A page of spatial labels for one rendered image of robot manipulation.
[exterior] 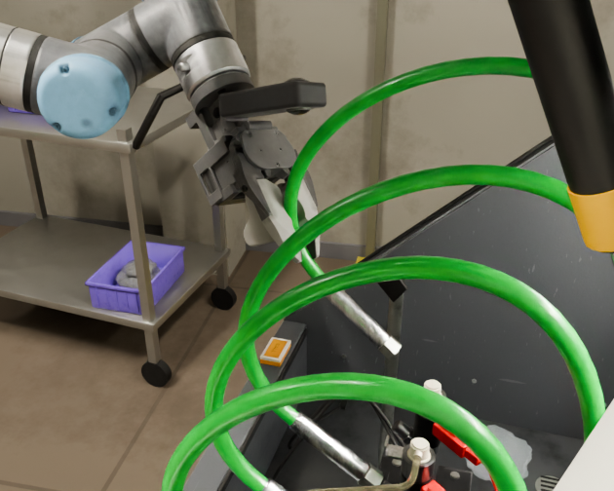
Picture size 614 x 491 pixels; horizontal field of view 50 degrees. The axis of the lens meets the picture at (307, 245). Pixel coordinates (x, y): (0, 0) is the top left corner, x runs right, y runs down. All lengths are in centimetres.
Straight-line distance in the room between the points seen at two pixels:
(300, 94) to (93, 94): 19
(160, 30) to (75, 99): 16
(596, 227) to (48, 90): 53
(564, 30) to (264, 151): 54
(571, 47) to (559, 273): 76
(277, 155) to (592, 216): 53
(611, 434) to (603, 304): 77
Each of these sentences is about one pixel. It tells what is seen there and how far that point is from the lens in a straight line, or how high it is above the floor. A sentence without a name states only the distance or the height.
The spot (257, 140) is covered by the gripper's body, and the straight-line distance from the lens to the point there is 70.
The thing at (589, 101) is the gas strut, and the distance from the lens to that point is 18.
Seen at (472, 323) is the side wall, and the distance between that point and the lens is 98.
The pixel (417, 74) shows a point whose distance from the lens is 57.
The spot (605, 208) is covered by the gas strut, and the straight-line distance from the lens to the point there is 20.
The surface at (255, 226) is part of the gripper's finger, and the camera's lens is 69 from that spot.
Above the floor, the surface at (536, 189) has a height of 137.
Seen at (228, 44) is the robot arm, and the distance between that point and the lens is 75.
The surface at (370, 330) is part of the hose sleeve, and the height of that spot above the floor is 114.
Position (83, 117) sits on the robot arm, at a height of 136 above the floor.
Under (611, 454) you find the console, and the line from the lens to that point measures 19.
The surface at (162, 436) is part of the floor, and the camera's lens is 226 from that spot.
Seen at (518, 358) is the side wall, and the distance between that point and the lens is 101.
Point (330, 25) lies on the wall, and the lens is 284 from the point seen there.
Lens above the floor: 154
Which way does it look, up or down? 28 degrees down
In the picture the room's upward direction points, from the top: straight up
